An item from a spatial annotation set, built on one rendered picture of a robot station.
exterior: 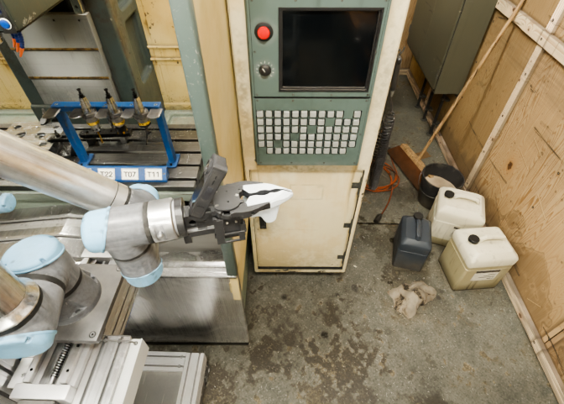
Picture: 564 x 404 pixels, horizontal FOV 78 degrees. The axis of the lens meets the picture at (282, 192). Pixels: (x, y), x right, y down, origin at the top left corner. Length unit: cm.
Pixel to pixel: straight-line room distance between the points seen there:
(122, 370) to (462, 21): 284
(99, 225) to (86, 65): 175
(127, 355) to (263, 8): 107
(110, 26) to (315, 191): 138
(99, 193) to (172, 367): 134
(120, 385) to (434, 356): 171
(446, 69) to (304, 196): 182
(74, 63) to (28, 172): 165
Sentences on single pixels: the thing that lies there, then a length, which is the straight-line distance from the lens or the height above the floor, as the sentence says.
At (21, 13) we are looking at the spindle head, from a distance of 161.
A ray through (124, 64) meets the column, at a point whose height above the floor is 114.
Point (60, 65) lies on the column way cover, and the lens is 239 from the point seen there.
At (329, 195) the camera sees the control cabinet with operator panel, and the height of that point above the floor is 79.
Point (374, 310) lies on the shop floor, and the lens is 233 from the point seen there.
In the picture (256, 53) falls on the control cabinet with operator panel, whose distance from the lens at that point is 126.
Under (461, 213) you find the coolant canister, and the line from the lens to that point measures 252.
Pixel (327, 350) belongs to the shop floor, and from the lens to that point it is 218.
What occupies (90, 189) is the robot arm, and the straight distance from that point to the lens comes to 76.
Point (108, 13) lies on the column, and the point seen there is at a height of 140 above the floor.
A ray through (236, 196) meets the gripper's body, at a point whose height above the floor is 159.
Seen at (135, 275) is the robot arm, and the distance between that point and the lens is 73.
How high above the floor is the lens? 204
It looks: 46 degrees down
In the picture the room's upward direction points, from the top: straight up
